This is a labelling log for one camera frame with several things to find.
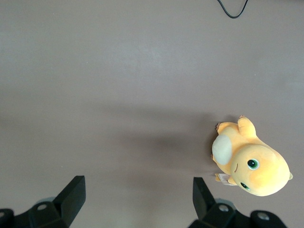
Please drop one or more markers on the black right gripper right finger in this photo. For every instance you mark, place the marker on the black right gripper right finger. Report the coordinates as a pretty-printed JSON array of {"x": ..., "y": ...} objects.
[{"x": 202, "y": 199}]

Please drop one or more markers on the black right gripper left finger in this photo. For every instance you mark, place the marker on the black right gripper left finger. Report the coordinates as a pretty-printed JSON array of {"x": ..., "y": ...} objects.
[{"x": 71, "y": 199}]

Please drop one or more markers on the orange plush toy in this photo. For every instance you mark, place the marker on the orange plush toy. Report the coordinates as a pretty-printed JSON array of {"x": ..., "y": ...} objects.
[{"x": 261, "y": 166}]

